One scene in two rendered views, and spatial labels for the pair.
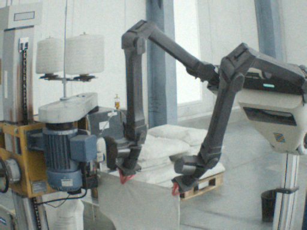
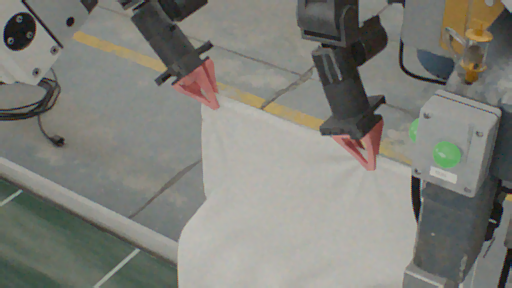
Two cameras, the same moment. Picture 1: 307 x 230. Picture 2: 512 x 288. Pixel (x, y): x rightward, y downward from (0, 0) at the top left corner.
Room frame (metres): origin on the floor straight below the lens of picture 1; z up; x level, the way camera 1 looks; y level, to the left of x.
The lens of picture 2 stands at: (3.22, -0.21, 1.76)
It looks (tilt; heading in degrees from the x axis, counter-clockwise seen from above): 33 degrees down; 163
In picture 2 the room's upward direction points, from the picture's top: 4 degrees clockwise
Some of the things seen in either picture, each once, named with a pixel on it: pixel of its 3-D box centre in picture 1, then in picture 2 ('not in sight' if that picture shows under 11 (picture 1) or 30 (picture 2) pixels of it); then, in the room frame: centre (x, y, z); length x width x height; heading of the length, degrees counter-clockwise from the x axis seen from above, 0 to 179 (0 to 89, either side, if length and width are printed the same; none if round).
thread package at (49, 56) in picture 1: (49, 55); not in sight; (2.41, 0.46, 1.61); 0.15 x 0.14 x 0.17; 46
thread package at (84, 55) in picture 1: (84, 54); not in sight; (2.23, 0.27, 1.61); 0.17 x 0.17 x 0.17
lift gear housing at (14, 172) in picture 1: (10, 171); not in sight; (2.16, 0.63, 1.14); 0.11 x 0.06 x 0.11; 46
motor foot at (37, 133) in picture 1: (42, 141); not in sight; (2.15, 0.45, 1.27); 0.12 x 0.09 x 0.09; 136
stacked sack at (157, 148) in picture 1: (153, 148); not in sight; (5.36, 0.00, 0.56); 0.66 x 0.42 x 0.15; 136
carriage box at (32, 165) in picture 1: (36, 154); not in sight; (2.31, 0.52, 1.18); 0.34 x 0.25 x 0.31; 136
